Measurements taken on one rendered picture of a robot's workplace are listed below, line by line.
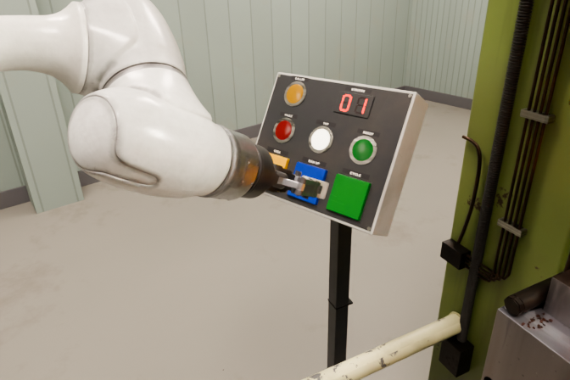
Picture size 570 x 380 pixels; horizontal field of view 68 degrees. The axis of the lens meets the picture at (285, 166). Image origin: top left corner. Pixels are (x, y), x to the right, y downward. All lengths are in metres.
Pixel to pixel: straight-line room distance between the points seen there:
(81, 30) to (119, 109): 0.13
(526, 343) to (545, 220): 0.25
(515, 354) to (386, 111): 0.46
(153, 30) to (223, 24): 3.22
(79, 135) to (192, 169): 0.11
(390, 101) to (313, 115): 0.17
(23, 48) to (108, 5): 0.10
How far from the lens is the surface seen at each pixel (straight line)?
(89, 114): 0.43
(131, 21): 0.53
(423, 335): 1.10
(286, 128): 0.95
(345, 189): 0.84
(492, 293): 1.08
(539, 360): 0.78
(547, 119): 0.86
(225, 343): 1.95
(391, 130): 0.83
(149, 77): 0.48
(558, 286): 0.78
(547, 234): 0.94
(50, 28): 0.53
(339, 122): 0.88
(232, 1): 3.79
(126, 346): 2.05
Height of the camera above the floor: 1.40
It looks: 24 degrees down
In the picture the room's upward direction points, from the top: 2 degrees counter-clockwise
